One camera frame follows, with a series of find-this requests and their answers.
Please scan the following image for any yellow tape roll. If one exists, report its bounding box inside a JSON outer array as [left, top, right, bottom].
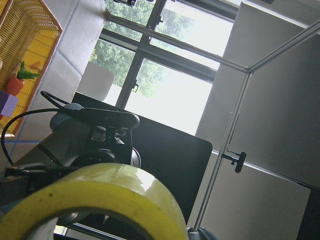
[[0, 163, 188, 240]]

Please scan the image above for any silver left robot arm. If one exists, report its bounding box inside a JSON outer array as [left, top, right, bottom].
[[15, 103, 141, 195]]

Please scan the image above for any yellow wicker basket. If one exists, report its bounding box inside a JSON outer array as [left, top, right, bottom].
[[0, 0, 64, 138]]

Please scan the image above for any black monitor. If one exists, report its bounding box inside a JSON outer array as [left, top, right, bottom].
[[71, 91, 213, 226]]

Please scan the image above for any black clamp knob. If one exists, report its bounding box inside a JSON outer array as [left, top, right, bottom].
[[222, 152, 247, 173]]

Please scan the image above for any toy carrot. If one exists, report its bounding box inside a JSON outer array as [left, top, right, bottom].
[[5, 61, 40, 97]]

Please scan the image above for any purple foam block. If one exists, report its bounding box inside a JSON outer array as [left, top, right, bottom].
[[0, 91, 19, 118]]

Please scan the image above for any aluminium frame post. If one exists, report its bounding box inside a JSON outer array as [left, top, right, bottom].
[[194, 20, 320, 229]]

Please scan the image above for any black cable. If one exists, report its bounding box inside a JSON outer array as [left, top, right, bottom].
[[0, 90, 76, 166]]

